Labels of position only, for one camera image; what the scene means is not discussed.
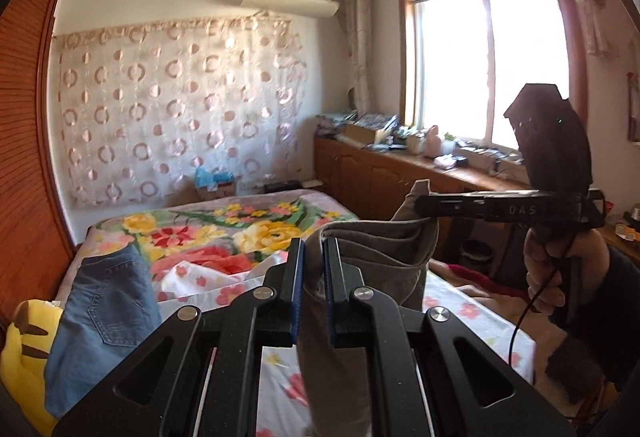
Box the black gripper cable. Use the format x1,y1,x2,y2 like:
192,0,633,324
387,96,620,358
506,231,576,368

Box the long wooden cabinet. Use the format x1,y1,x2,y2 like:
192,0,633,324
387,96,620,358
312,136,640,268

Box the folded blue jeans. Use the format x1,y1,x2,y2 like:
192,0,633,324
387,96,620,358
44,244,162,420

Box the yellow plush toy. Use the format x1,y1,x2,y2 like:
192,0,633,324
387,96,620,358
1,299,63,436

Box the wooden window frame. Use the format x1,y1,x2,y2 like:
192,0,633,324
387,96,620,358
399,0,588,149

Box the person's right hand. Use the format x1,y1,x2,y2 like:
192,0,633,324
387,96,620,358
523,229,610,315

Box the wooden louvered wardrobe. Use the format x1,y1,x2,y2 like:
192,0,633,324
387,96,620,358
1,0,74,327

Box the white cup on cabinet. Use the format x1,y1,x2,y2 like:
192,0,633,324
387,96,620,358
406,134,425,156

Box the circle-patterned sheer curtain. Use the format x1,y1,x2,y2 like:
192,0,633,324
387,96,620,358
52,15,306,208

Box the cardboard box on cabinet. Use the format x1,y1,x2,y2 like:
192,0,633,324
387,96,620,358
344,124,390,145

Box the blue toy at headboard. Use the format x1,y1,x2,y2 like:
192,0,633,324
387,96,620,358
194,166,235,201

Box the white floral bed sheet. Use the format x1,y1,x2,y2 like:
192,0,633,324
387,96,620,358
160,243,551,436

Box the grey-green shorts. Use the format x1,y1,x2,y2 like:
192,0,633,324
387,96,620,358
296,179,439,436

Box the pink floral blanket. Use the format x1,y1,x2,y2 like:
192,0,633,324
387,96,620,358
55,189,355,306

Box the cream window drape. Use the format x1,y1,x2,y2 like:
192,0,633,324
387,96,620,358
344,0,373,114

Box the pink figurine on cabinet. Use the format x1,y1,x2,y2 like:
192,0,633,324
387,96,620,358
423,125,442,159

